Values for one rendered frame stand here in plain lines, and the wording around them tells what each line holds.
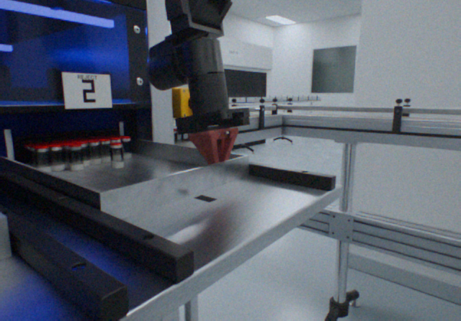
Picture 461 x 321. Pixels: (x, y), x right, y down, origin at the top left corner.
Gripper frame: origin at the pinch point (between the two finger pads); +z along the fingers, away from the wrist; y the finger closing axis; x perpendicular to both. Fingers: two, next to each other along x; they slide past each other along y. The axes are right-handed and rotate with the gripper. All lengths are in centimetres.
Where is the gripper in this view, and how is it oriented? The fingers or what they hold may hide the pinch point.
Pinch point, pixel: (220, 171)
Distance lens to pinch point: 48.6
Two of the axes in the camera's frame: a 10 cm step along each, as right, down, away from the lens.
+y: -7.7, 0.6, 6.4
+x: -6.2, 1.5, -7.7
